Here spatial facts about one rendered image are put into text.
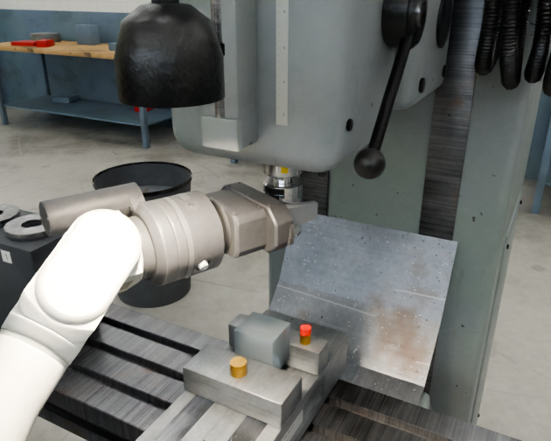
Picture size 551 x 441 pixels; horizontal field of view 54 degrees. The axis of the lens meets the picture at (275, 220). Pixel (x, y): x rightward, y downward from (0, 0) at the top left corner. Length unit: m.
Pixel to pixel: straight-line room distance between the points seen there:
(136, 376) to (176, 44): 0.66
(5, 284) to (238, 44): 0.68
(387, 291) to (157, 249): 0.58
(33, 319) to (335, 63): 0.33
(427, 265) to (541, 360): 1.69
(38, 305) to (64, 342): 0.04
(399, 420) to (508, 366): 1.74
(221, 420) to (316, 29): 0.48
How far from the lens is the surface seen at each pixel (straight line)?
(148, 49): 0.35
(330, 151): 0.51
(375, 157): 0.51
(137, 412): 0.86
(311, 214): 0.64
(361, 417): 0.84
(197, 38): 0.35
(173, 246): 0.53
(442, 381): 1.16
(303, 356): 0.78
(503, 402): 2.37
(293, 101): 0.51
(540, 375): 2.56
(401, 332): 1.01
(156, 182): 2.93
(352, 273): 1.04
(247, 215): 0.57
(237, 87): 0.49
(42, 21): 7.36
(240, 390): 0.71
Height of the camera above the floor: 1.48
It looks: 24 degrees down
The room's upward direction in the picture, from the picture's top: straight up
